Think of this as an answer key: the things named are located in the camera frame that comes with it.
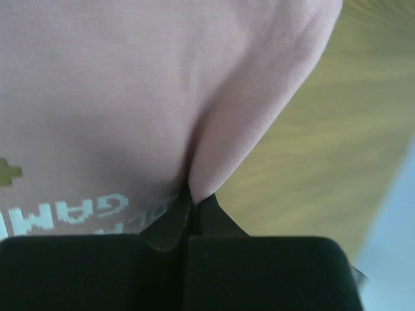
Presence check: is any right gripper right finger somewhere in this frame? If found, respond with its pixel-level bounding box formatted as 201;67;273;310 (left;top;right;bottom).
186;196;362;310

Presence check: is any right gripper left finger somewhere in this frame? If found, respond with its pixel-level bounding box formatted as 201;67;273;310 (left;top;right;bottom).
1;188;193;310

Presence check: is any pink printed t shirt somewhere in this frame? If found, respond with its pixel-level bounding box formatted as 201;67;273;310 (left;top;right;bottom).
1;1;342;239

